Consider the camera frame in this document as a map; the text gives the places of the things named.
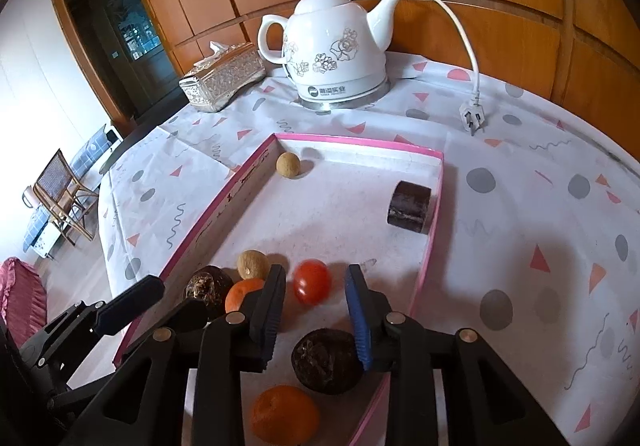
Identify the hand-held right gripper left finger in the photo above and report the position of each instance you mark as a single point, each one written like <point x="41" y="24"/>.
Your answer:
<point x="270" y="321"/>

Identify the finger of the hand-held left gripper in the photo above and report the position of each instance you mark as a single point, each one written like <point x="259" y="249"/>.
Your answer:
<point x="125" y="303"/>

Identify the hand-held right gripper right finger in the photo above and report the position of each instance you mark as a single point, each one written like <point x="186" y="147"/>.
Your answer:
<point x="359" y="321"/>

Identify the small orange mandarin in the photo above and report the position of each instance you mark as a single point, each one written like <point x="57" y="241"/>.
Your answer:
<point x="239" y="296"/>

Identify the dark water chestnut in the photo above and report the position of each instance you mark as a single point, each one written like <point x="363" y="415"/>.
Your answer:
<point x="325" y="362"/>
<point x="205" y="288"/>

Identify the red cherry tomato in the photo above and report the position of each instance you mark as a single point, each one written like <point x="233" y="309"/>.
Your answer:
<point x="311" y="281"/>

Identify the tan longan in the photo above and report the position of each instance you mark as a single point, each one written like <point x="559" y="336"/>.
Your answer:
<point x="250" y="265"/>
<point x="288" y="166"/>

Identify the large orange mandarin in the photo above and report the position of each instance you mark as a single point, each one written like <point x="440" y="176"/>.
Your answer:
<point x="284" y="414"/>

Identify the pink shallow cardboard box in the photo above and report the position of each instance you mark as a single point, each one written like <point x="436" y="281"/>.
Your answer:
<point x="340" y="206"/>

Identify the dark sugarcane piece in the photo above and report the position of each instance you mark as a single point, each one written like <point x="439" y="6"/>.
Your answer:
<point x="410" y="206"/>

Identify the pink ruffled cloth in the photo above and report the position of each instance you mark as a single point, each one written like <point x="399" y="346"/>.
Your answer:
<point x="22" y="296"/>

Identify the wicker chair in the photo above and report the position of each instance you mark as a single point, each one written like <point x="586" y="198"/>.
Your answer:
<point x="60" y="186"/>

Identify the white patterned tablecloth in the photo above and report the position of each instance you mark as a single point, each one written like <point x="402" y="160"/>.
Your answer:
<point x="520" y="206"/>

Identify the silver patterned tissue box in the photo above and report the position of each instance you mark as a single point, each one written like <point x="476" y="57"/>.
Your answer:
<point x="225" y="76"/>

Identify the dark wooden door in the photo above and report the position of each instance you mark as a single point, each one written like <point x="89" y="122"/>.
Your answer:
<point x="120" y="41"/>

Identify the white ceramic electric kettle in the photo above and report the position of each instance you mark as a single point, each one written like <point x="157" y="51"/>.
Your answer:
<point x="335" y="51"/>

